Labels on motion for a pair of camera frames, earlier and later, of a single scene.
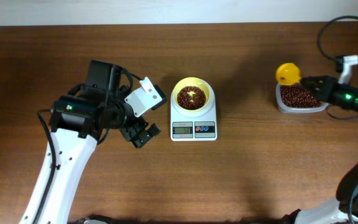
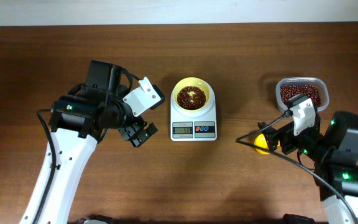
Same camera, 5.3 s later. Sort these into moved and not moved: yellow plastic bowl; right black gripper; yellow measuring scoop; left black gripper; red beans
Moved: yellow measuring scoop; right black gripper
Not moved: yellow plastic bowl; left black gripper; red beans
